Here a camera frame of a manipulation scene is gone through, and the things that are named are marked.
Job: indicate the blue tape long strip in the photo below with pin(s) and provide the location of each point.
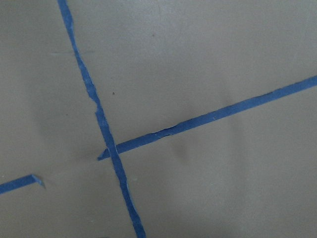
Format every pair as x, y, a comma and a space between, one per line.
102, 123

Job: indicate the blue tape short strip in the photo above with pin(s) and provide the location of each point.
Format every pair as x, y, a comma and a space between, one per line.
20, 182

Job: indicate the blue tape crossing strip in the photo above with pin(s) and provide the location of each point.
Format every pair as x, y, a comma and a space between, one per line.
217, 115

